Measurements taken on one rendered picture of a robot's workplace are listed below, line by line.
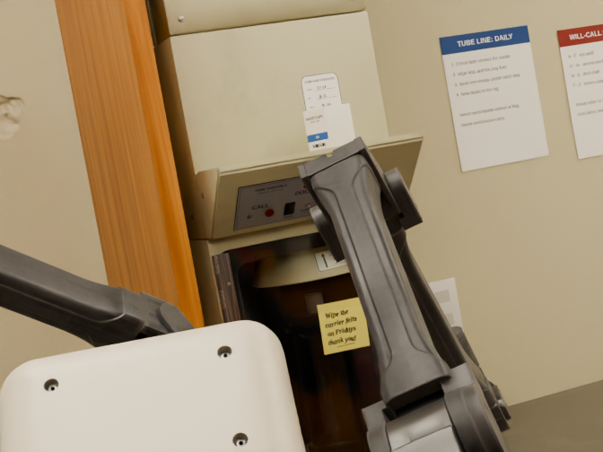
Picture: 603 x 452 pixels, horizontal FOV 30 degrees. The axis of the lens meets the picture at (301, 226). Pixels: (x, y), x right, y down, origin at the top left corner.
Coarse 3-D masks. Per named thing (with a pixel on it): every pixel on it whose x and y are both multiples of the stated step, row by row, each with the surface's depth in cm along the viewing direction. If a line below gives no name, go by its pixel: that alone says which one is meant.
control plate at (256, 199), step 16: (240, 192) 157; (256, 192) 159; (272, 192) 160; (288, 192) 161; (304, 192) 163; (240, 208) 160; (256, 208) 161; (272, 208) 162; (304, 208) 165; (240, 224) 162; (256, 224) 163
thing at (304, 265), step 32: (256, 256) 166; (288, 256) 168; (320, 256) 170; (256, 288) 166; (288, 288) 168; (320, 288) 170; (352, 288) 171; (256, 320) 166; (288, 320) 168; (288, 352) 168; (320, 352) 169; (352, 352) 171; (320, 384) 169; (352, 384) 171; (320, 416) 169; (352, 416) 171; (320, 448) 169; (352, 448) 171
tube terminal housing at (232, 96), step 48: (192, 48) 164; (240, 48) 167; (288, 48) 170; (336, 48) 172; (192, 96) 164; (240, 96) 167; (288, 96) 169; (192, 144) 164; (240, 144) 167; (288, 144) 169; (192, 192) 167; (192, 240) 172; (240, 240) 166
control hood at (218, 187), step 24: (384, 144) 162; (408, 144) 164; (216, 168) 154; (240, 168) 154; (264, 168) 156; (288, 168) 158; (384, 168) 166; (408, 168) 168; (216, 192) 156; (216, 216) 159
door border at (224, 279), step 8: (224, 256) 164; (224, 264) 164; (224, 272) 164; (216, 280) 164; (224, 280) 164; (232, 280) 165; (224, 288) 164; (232, 288) 165; (224, 296) 164; (232, 296) 165; (232, 304) 165; (224, 312) 164; (232, 312) 165; (224, 320) 164; (232, 320) 165; (240, 320) 165
